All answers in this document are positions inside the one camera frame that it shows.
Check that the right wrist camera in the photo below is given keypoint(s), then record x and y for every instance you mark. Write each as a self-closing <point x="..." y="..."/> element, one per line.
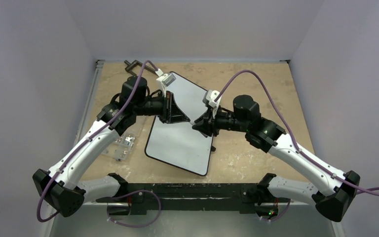
<point x="211" y="99"/>

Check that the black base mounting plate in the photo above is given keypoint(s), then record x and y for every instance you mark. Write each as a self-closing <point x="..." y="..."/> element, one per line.
<point x="245" y="198"/>

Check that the white whiteboard black frame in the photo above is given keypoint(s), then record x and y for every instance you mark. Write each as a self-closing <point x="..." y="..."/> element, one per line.
<point x="178" y="144"/>

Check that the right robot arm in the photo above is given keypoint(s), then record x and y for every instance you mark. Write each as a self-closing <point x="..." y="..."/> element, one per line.
<point x="325" y="188"/>

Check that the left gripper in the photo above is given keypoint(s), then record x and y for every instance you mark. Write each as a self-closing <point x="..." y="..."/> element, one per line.
<point x="171" y="113"/>

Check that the clear plastic screw box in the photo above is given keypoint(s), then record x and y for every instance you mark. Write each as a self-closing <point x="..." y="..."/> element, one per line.
<point x="121" y="148"/>

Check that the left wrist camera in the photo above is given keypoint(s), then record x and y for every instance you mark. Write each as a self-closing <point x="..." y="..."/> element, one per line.
<point x="164" y="80"/>

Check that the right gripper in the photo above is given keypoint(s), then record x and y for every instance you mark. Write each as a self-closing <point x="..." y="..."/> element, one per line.
<point x="213" y="121"/>

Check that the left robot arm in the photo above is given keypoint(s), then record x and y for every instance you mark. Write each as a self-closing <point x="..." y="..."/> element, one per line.
<point x="59" y="187"/>

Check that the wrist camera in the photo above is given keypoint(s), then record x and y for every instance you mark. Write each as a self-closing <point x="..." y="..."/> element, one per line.
<point x="164" y="80"/>
<point x="211" y="99"/>

